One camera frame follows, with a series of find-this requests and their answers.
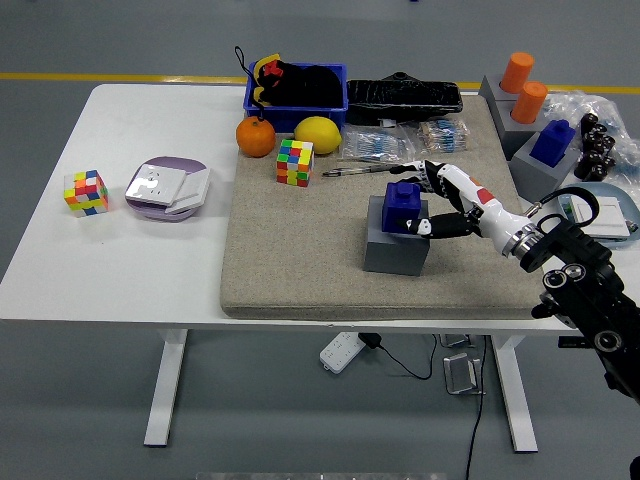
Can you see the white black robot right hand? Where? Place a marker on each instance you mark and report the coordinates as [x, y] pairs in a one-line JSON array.
[[480, 205]]

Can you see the blue square seal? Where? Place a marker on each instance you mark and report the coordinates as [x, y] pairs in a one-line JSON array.
[[550, 145], [400, 205]]

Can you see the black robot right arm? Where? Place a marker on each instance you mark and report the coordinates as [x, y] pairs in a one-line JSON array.
[[580, 280]]

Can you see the grey cube seal holder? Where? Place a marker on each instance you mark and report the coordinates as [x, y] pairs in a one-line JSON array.
[[395, 255], [535, 182], [515, 137], [489, 90]]

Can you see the orange cylinder seal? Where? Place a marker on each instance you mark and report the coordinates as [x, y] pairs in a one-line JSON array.
[[528, 102], [517, 72]]

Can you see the clear bag brown resistors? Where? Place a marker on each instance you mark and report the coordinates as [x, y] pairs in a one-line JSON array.
[[445, 136]]

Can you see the small green part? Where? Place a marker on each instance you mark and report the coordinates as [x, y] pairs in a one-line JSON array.
[[566, 205]]

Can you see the black cylinder capacitor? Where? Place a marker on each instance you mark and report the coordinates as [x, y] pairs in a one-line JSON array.
[[590, 172], [597, 161], [591, 121], [605, 142], [590, 137]]

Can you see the clear bag blue resistors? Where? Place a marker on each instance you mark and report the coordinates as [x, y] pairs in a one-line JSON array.
[[377, 145]]

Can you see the clear ballpoint pen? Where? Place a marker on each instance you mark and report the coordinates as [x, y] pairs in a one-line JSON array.
[[360, 170]]

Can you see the black plastic-wrapped long bag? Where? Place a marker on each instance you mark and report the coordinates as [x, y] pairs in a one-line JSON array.
[[405, 100]]

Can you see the crumpled clear plastic bag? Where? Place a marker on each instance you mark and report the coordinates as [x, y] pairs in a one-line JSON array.
[[570, 105]]

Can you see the light blue plate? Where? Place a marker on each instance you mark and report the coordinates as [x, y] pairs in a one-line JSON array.
[[625, 192]]

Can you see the black table control panel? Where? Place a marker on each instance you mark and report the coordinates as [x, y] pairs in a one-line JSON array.
[[570, 343]]

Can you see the yellow lemon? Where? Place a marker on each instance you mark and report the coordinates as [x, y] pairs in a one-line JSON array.
[[317, 134]]

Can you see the grey-brown fabric mat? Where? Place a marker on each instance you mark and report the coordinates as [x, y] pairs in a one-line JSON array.
[[300, 250]]

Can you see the multicolour puzzle cube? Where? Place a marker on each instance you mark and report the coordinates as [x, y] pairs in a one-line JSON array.
[[86, 194], [295, 162]]

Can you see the white table leg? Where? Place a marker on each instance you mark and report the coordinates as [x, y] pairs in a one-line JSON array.
[[167, 385], [515, 395]]

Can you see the blue plastic bin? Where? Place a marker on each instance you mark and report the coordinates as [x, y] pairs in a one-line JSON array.
[[300, 117]]

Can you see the white power strip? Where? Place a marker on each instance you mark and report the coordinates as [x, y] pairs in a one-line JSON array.
[[341, 352]]

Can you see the black cloth pouch yellow trim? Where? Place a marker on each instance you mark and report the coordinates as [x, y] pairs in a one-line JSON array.
[[305, 87]]

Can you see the orange fruit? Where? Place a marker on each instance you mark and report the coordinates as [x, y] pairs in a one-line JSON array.
[[256, 137]]

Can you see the purple plate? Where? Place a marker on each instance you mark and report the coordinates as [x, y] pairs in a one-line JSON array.
[[172, 163]]

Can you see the white wall switch panel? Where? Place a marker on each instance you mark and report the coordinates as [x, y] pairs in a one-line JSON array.
[[612, 215], [192, 190]]

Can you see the small silver metal bracket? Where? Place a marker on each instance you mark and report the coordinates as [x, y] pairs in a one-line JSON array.
[[456, 341]]

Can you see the large silver metal bracket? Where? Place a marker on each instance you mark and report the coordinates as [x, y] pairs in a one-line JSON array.
[[462, 374]]

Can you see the white wall socket panel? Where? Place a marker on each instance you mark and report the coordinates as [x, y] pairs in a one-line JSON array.
[[155, 184]]

